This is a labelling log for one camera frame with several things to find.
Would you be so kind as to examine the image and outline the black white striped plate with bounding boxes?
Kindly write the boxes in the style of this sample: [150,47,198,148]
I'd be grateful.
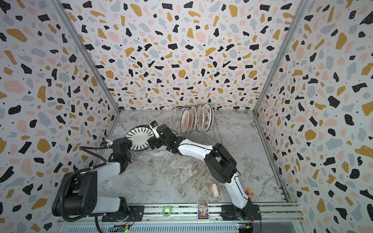
[125,125,154,151]

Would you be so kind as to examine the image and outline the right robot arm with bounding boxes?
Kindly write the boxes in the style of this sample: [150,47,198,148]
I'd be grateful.
[147,121,254,220]

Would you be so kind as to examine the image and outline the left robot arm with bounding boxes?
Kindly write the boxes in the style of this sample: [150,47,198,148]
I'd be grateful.
[51,138,132,222]

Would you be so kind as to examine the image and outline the fruit patterned white plate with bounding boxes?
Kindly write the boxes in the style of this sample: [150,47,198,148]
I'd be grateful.
[202,103,213,132]

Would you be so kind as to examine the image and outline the green tape roll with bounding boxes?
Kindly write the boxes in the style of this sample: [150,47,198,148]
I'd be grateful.
[162,205,173,217]

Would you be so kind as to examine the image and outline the pink eraser block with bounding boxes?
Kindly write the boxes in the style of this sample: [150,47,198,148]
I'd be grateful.
[211,183,219,198]

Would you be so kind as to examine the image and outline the colourful card pack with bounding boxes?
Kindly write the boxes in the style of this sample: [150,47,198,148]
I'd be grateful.
[197,201,209,220]

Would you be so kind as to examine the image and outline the pink yellow small toy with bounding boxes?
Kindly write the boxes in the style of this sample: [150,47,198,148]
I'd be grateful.
[244,188,255,200]

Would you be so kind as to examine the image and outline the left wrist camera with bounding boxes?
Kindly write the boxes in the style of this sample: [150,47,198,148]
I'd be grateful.
[100,139,113,148]

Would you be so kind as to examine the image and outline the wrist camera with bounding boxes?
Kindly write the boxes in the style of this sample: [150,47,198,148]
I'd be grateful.
[100,139,113,148]
[149,120,159,138]

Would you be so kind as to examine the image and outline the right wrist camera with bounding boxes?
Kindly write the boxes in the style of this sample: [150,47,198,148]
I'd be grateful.
[149,120,159,138]

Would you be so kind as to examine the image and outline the wire dish rack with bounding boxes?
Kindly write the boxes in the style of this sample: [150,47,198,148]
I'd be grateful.
[170,105,223,147]

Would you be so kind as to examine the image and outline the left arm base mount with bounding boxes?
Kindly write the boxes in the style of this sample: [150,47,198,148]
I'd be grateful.
[102,205,145,224]

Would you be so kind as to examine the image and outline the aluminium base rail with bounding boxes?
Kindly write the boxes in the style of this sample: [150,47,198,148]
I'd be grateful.
[56,203,308,233]

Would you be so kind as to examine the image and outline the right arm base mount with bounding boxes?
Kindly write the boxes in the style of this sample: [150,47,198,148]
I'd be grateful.
[220,203,262,221]

